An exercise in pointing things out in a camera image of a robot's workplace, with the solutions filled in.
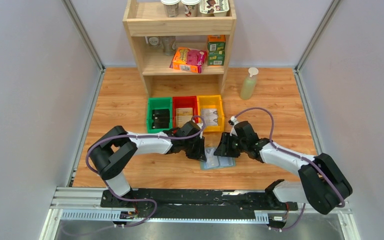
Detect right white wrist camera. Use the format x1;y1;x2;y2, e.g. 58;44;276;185
228;116;239;128

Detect chocolate pudding pack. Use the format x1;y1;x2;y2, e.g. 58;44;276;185
199;0;230;17

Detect tan cards in red bin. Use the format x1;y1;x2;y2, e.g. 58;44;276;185
174;107;194;128

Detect clear glass on shelf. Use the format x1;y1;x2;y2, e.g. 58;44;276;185
160;36;177;56

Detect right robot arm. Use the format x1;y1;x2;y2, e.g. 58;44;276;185
214;121;353;215

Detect green orange carton box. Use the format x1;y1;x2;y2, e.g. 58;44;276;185
207;35;226;66

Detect yellow plastic bin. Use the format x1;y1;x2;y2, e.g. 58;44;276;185
196;95;225;133

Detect white credit card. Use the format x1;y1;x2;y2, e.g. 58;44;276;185
203;115;219;127
205;147;220;169

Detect green soap bottle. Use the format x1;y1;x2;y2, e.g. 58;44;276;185
240;67;259;100

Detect glass jar on shelf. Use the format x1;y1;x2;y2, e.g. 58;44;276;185
146;36;161;49

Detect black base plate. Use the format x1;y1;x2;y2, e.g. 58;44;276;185
100;188;298;220

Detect left yogurt cup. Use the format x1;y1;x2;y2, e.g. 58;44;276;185
160;0;180;18

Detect middle yogurt cup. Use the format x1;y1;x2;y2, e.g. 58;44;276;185
181;0;200;17

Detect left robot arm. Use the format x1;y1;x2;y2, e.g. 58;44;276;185
85;120;207;208

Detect grey-green card holder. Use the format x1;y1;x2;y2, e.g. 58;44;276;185
200;147;236;170

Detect wooden shelf unit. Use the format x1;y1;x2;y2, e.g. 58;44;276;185
122;0;237;96

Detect green plastic bin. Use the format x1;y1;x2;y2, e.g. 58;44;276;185
146;97;173;134

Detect white card in yellow bin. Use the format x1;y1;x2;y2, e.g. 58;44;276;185
200;108;218;117

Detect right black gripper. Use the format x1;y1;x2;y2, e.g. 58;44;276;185
213;132;247;159

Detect orange pink snack box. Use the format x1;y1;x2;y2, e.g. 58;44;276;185
169;47;207;74

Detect yogurt cup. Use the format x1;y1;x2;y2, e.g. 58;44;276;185
181;0;200;17
160;0;180;18

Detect black cards in green bin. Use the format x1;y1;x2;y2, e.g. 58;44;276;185
151;108;171;129

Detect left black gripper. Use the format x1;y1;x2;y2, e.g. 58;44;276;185
182;135;208;162

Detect red plastic bin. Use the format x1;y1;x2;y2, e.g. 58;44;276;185
172;96;198;128

